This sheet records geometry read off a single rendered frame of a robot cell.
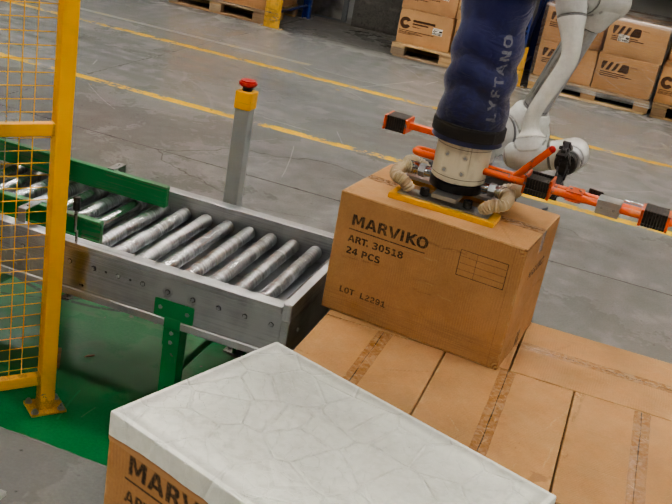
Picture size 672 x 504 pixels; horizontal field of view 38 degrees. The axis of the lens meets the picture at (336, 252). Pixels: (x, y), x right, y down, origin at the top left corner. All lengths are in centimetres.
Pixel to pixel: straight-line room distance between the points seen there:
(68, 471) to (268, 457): 171
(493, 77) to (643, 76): 721
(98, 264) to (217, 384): 158
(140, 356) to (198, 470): 233
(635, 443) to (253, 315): 118
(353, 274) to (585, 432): 85
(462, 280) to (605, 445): 62
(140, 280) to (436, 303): 95
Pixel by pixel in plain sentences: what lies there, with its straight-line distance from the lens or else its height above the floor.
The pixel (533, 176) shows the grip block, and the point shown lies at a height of 109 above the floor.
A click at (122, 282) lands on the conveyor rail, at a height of 51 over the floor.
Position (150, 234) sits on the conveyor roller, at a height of 54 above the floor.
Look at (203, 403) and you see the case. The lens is 164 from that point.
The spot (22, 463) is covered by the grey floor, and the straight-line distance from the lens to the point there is 322.
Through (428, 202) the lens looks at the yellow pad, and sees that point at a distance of 296.
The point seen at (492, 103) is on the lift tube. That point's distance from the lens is 291.
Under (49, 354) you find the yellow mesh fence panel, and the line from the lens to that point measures 334.
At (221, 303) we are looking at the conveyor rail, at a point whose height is 54.
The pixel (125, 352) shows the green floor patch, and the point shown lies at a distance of 382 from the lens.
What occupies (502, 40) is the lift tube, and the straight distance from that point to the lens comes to 286.
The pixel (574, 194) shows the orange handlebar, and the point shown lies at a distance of 296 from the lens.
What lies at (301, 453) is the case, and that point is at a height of 102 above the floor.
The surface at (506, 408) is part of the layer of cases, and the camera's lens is 279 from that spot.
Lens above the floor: 190
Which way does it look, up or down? 22 degrees down
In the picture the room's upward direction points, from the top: 10 degrees clockwise
